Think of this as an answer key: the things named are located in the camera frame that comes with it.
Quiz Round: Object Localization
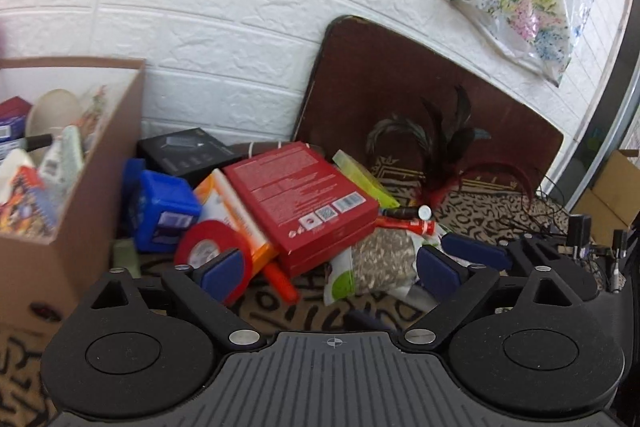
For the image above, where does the floral cloth pouch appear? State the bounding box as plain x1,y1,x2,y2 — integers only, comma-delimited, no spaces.
75,84,111,153

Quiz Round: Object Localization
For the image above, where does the beige oval object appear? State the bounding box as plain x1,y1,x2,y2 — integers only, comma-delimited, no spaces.
25,89,84,143

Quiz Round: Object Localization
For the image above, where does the seed packet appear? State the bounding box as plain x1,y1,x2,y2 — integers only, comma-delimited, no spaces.
322,227,449,307

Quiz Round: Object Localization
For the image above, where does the large cardboard box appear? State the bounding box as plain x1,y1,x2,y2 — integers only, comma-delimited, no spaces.
0,57,147,336

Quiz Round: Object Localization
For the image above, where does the open cardboard box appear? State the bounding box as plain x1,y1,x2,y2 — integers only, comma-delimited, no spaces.
575,149,640,248

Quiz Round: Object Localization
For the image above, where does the dark feather decoration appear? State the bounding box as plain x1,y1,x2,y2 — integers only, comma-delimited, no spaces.
366,84,536,210

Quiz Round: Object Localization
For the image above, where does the brown wooden board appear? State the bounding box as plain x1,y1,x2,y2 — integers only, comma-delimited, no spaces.
291,15,566,208

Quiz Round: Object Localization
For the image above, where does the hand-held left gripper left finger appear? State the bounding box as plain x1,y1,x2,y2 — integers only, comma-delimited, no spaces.
75,247,266,351

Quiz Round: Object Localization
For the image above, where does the small green box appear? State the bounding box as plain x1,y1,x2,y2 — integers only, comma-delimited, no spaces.
111,237,141,268

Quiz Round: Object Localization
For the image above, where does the black plug adapter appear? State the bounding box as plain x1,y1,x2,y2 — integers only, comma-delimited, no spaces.
566,214,594,258
610,229,629,293

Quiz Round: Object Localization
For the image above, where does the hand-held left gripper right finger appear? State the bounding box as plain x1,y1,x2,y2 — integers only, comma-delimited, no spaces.
400,246,601,351

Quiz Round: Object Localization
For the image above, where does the dark red box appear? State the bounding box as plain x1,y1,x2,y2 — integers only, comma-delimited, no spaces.
0,96,34,123

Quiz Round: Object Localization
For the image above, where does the orange-red marker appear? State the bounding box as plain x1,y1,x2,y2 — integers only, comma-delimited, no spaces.
262,259,301,303

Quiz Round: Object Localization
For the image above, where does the blue barcode box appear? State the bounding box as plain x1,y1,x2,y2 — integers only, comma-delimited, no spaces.
0,114,29,160

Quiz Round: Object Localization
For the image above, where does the red tape roll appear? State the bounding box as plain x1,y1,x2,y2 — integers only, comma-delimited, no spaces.
174,219,255,308

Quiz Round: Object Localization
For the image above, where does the white printed packet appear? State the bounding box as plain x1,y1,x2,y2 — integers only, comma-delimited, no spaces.
37,125,85,193

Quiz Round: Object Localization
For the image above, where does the red marker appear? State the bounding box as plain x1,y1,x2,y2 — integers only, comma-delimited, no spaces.
377,216,436,237

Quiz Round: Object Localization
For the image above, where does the metal door frame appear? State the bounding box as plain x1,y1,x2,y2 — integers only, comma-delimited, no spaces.
565,0,640,214

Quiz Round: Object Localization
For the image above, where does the black cable tangle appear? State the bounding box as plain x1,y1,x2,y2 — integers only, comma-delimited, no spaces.
502,174,577,241

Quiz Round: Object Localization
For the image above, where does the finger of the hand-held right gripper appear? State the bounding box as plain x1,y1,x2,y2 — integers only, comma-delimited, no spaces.
442,232,601,291

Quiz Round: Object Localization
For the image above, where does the orange box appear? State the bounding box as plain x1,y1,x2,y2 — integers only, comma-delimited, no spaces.
192,168,281,281

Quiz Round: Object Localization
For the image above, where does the red flat box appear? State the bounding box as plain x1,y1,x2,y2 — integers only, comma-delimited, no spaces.
222,141,381,278

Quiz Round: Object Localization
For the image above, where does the black marker pen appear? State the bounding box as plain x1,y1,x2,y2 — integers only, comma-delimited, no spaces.
380,204,434,222
22,133,55,153

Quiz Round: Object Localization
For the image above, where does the white cord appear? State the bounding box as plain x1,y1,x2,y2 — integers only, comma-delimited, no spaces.
245,139,291,158

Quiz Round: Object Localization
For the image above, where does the yellow-green packet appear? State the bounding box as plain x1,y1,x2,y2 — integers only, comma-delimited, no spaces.
332,149,396,210

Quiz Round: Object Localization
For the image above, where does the blue plastic container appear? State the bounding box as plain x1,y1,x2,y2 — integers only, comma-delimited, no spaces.
122,158,204,254

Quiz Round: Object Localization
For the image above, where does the black box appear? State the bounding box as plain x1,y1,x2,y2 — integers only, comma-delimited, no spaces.
136,128,246,188

